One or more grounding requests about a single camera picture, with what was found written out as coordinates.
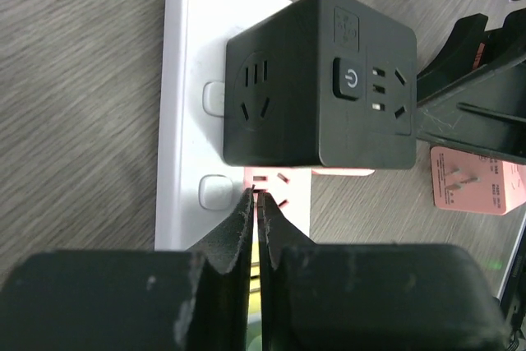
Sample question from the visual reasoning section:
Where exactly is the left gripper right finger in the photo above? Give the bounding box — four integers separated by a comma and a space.
257, 193, 506, 350

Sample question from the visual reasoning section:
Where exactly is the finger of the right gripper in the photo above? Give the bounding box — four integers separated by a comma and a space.
416, 12, 525, 162

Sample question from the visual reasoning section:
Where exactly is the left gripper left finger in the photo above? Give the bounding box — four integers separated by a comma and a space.
1, 189, 254, 350

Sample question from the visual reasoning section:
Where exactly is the white power strip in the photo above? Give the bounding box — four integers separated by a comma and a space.
155, 0, 311, 250

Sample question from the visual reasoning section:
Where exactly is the small pink cube plug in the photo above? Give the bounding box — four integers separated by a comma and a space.
312, 168, 375, 177

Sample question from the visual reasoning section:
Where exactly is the black cube plug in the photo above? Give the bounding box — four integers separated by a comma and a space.
223, 0, 417, 169

